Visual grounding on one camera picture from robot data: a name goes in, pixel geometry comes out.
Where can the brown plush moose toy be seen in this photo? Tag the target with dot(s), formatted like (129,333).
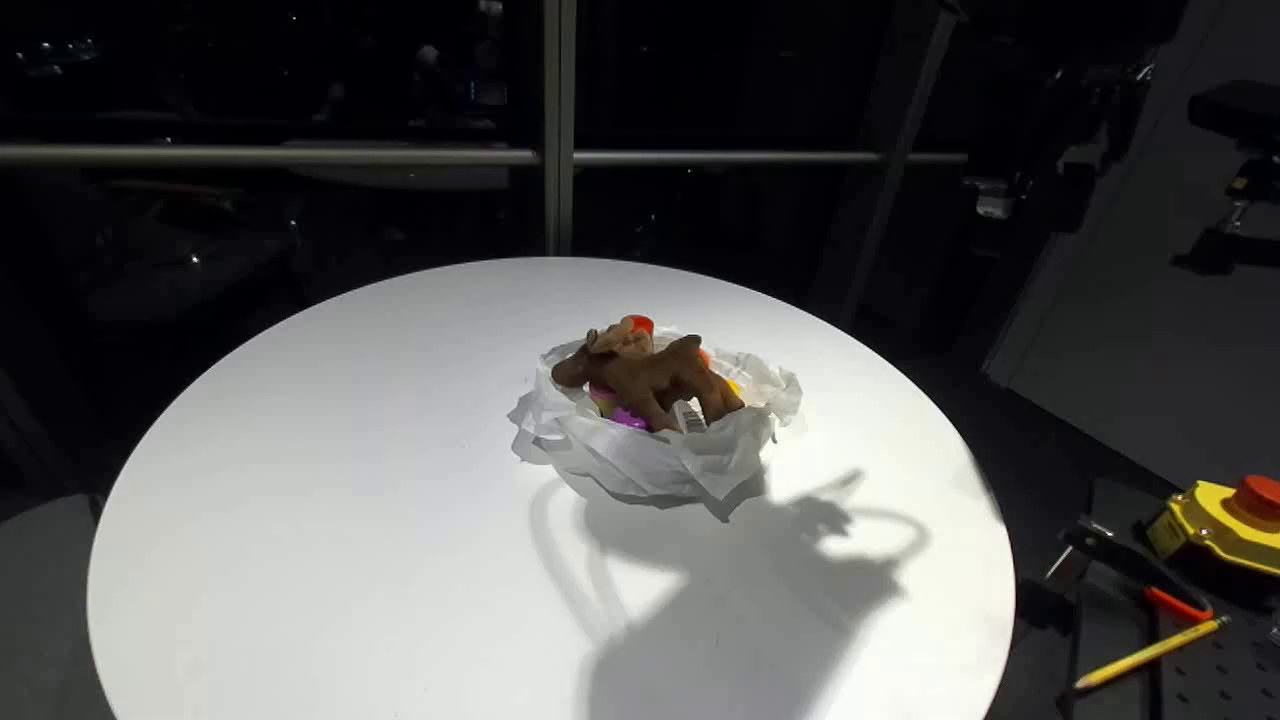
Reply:
(653,375)

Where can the grey slanted panel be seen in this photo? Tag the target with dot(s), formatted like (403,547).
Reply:
(1146,333)

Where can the black clamp mount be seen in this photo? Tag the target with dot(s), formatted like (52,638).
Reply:
(1247,123)

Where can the grey horizontal window rail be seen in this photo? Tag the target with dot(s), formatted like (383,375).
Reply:
(266,153)

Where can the yellow emergency stop button box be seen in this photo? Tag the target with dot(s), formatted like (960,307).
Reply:
(1213,522)

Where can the yellow toy cup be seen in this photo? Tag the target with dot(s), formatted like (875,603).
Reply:
(738,389)

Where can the white plastic bag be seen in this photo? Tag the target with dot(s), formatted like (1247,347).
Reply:
(641,460)

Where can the yellow pencil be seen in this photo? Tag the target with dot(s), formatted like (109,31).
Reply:
(1146,653)

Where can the grey window frame post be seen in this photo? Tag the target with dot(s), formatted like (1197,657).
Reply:
(559,123)

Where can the purple toy cup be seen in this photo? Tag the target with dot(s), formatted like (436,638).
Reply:
(625,419)

